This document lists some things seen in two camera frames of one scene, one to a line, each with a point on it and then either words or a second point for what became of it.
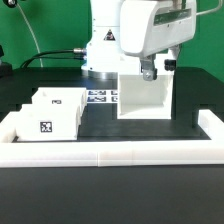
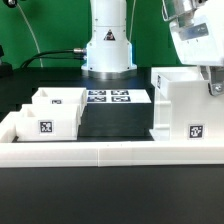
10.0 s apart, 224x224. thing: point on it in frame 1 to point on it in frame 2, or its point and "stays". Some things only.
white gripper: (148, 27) to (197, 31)
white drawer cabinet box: (138, 98) to (185, 108)
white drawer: (60, 96) stays
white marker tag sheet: (102, 96) stays
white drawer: (47, 122) stays
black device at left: (6, 69) stays
